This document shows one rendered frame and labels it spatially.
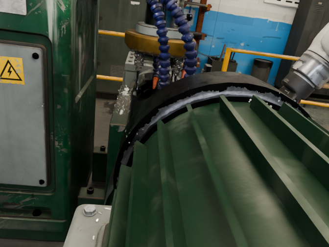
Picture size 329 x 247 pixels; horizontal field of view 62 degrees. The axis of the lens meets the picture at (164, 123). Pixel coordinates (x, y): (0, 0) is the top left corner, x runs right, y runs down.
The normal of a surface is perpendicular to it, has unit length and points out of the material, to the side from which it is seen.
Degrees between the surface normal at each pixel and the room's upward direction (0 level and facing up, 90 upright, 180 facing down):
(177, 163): 41
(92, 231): 0
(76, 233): 0
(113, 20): 90
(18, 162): 90
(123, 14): 90
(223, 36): 90
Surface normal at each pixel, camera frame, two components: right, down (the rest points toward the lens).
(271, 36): 0.06, 0.41
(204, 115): -0.25, -0.88
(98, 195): 0.14, -0.90
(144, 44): -0.42, 0.32
